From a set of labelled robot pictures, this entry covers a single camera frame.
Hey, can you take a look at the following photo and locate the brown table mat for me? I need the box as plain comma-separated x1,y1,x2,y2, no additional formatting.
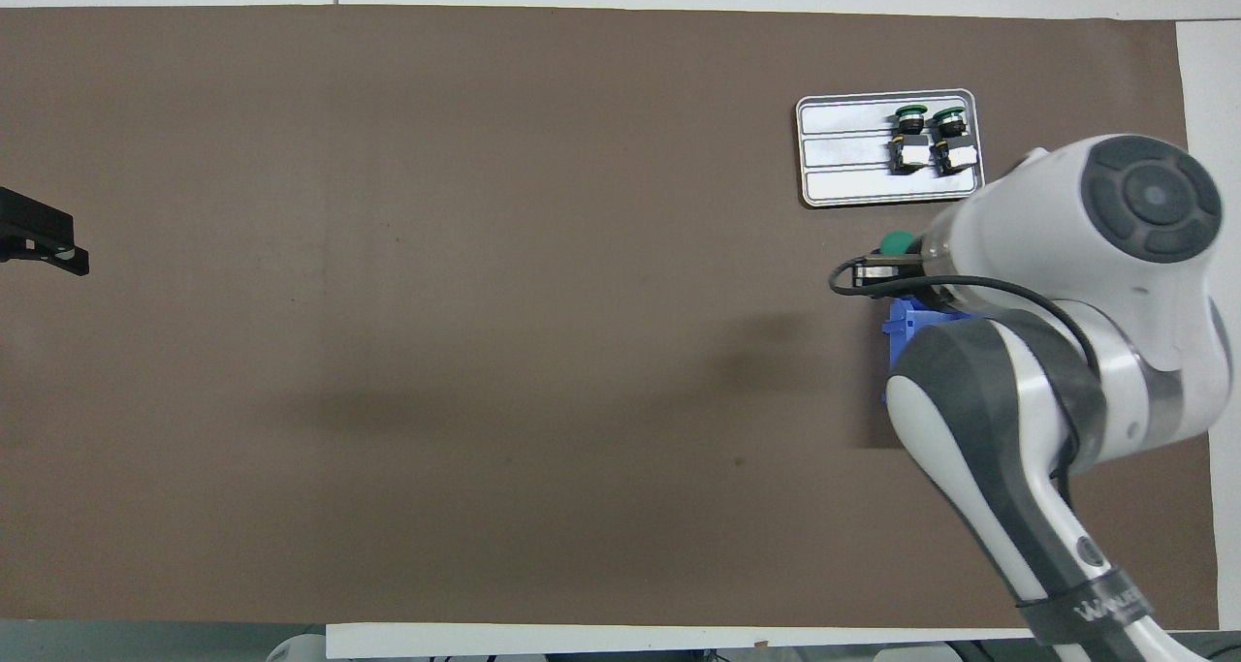
0,5,1221,632

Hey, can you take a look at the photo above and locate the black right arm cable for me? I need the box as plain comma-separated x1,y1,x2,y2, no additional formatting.
829,255,1102,372

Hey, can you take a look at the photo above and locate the blue plastic bin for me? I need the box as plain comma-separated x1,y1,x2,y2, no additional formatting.
879,294,971,407

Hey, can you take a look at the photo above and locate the silver metal tray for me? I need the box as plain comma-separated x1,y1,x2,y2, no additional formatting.
795,88,987,208

